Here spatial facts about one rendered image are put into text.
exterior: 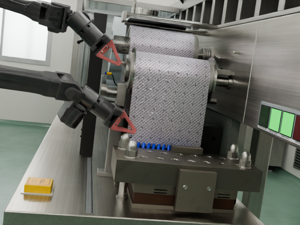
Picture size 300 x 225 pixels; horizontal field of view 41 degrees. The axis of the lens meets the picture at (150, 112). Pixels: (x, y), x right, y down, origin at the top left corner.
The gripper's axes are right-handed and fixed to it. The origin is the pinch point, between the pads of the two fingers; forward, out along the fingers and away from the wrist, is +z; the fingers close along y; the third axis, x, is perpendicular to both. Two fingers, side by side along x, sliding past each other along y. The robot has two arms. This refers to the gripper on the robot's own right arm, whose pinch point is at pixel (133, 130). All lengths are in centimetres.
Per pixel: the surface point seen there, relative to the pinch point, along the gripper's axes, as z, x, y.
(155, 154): 7.0, -0.8, 11.2
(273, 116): 19.8, 25.4, 28.9
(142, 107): -2.0, 7.4, 0.2
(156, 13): -10, 45, -74
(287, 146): 263, 71, -381
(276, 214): 207, -5, -223
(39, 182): -14.6, -25.5, 11.0
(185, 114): 10.3, 13.5, 0.2
